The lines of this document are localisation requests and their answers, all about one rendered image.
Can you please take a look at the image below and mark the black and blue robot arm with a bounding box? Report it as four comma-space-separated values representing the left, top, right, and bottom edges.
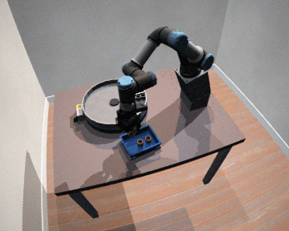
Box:
117, 26, 214, 114

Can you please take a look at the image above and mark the blue open crate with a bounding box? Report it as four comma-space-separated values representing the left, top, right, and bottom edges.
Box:
120, 124, 161, 160

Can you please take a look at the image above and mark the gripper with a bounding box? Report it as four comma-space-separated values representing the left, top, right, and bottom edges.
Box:
116, 106, 141, 136

